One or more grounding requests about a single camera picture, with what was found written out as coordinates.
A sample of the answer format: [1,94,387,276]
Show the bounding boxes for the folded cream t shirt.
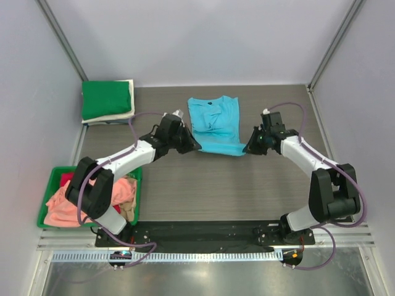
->
[81,79,136,125]

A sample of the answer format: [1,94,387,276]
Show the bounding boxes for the aluminium rail front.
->
[36,223,375,251]

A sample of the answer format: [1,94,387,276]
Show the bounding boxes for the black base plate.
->
[94,219,316,251]

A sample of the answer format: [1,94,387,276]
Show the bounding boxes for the folded green t shirt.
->
[81,80,131,121]

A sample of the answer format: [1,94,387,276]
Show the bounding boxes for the white slotted cable duct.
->
[51,249,283,263]

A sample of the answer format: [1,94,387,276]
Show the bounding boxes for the left aluminium frame post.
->
[35,0,88,81]

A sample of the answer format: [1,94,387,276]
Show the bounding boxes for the right aluminium frame post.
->
[307,0,365,93]

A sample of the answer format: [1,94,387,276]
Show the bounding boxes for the folded grey blue t shirt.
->
[83,118,128,126]

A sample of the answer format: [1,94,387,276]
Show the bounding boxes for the beige t shirt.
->
[119,176,138,222]

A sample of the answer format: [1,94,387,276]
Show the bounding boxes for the green plastic bin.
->
[36,166,142,228]

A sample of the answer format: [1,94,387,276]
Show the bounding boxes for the aluminium frame post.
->
[35,0,88,81]
[307,0,365,93]

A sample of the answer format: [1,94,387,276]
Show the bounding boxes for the salmon pink t shirt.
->
[44,176,131,228]

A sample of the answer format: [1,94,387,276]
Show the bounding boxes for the red t shirt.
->
[59,171,121,213]

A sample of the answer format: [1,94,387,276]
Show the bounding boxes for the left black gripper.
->
[168,123,201,154]

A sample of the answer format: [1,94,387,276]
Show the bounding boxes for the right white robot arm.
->
[243,110,361,244]

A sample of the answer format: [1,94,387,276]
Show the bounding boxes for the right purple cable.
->
[267,102,368,271]

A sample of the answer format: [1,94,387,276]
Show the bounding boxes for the light blue t shirt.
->
[188,96,245,157]

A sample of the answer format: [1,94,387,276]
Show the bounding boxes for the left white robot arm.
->
[65,110,201,247]

